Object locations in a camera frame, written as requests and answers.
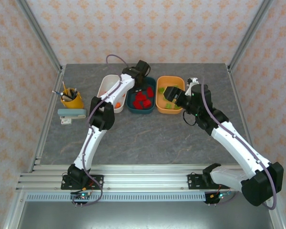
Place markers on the controller board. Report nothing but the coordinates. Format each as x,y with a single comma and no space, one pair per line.
82,196
220,196

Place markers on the dark pens bundle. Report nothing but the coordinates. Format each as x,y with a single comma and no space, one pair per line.
72,93

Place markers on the green lego brick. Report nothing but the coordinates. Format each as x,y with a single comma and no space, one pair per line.
161,90
177,107
168,105

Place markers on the black right mount plate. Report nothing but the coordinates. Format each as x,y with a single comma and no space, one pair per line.
193,182

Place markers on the black mount plate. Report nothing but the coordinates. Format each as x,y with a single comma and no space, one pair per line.
193,182
97,181

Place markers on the left controller board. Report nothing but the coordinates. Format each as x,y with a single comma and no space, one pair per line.
82,196

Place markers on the small white staple box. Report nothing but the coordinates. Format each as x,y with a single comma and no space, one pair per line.
65,121

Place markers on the red lego brick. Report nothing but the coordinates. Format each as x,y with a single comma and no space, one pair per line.
147,103
150,91
140,96
137,104

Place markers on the white plastic container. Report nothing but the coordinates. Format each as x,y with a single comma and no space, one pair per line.
106,83

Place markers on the right controller board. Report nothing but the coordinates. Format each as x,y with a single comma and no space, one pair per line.
220,196

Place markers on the yellow pencil cup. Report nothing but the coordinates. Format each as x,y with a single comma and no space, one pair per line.
74,102

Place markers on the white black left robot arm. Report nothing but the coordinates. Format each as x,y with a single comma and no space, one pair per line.
93,143

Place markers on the orange plastic container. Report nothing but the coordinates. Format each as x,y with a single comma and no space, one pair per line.
166,80

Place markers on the teal plastic container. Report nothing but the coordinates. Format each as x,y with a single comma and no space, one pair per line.
139,111

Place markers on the aluminium table side rail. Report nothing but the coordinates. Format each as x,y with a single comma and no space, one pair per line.
46,124
239,105

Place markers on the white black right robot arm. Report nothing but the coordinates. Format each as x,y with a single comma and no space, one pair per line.
238,148

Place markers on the black left mount plate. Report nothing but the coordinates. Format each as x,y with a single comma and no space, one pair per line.
97,181

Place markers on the blue grey stapler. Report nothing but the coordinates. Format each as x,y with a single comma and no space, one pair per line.
71,113

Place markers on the aluminium frame post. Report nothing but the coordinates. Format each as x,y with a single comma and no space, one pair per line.
38,33
250,33

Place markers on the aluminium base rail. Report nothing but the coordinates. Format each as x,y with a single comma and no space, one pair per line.
145,179

